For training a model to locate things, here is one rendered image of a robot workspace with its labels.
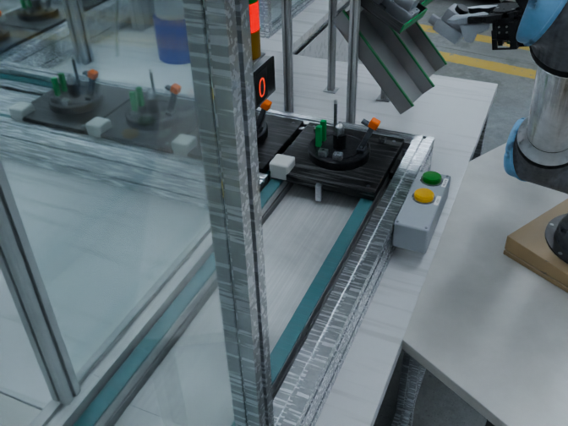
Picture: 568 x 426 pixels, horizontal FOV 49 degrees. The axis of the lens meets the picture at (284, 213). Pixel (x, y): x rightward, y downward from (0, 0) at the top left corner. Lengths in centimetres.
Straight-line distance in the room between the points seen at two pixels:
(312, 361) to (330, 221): 41
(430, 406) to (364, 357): 105
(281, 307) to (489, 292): 41
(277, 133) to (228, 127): 110
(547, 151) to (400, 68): 58
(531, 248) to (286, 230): 49
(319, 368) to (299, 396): 6
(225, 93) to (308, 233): 89
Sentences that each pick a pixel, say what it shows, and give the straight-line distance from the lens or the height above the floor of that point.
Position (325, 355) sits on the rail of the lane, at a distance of 98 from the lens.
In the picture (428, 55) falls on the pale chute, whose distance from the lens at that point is 179.
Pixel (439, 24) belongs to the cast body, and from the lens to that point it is 149.
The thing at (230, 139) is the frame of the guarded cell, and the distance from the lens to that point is 41.
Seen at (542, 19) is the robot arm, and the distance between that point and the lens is 89.
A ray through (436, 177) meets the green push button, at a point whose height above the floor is 97.
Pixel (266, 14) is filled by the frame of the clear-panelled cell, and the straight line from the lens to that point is 236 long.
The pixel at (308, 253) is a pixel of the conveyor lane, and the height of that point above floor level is 92.
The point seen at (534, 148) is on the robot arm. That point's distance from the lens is 120.
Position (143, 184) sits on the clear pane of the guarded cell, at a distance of 35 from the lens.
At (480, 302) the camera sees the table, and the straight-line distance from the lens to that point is 125.
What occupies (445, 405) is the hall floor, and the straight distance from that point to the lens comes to 216.
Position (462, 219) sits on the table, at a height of 86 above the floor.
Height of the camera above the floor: 170
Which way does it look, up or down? 36 degrees down
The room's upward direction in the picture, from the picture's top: 2 degrees counter-clockwise
